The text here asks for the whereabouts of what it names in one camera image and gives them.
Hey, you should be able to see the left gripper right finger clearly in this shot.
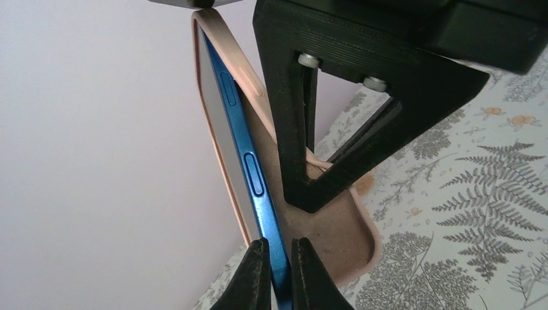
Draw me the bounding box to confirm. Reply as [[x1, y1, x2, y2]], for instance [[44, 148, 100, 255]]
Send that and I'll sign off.
[[291, 238, 353, 310]]

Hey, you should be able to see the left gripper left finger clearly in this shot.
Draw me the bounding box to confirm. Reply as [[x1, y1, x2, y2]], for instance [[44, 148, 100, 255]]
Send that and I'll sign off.
[[211, 238, 271, 310]]

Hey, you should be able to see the blue smartphone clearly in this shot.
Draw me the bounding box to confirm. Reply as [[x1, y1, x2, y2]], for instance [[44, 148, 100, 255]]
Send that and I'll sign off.
[[195, 26, 293, 309]]

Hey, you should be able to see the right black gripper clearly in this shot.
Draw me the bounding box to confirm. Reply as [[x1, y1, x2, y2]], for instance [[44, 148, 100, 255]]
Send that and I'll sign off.
[[298, 0, 547, 75]]

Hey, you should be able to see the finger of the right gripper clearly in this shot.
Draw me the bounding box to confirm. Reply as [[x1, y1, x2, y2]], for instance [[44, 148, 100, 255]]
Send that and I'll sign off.
[[253, 1, 489, 213]]

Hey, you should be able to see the pink phone case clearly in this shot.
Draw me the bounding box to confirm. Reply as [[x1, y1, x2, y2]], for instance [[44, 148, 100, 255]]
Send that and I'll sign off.
[[191, 8, 381, 287]]

